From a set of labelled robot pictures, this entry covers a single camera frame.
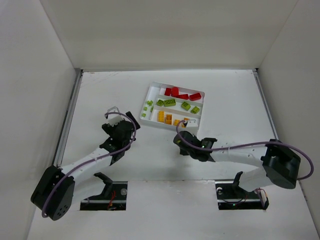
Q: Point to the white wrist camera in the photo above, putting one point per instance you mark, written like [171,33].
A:
[113,117]
[191,124]

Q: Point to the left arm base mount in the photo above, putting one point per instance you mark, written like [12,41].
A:
[113,196]

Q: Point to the white divided sorting tray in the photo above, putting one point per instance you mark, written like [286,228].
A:
[155,92]

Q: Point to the green lego brick with studs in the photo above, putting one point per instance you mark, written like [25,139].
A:
[195,110]

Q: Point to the long yellow lego brick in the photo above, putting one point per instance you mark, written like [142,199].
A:
[161,117]

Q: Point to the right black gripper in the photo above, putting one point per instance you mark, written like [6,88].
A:
[184,139]

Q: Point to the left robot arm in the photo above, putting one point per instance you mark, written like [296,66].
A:
[60,187]

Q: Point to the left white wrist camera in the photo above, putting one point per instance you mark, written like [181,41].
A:
[113,117]

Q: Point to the long green lego brick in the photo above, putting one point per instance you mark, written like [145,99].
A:
[169,102]

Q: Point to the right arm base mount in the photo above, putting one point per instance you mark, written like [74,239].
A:
[231,197]

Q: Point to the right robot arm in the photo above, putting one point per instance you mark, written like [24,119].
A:
[274,162]

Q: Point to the red yellow green lego cluster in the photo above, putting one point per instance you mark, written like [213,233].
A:
[175,92]

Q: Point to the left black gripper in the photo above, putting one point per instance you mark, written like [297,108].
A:
[132,120]

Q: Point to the long red lego brick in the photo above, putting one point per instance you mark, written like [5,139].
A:
[195,96]

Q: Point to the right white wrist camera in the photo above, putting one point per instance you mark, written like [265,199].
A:
[191,124]

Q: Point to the small yellow lego brick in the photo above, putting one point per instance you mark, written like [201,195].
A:
[176,122]

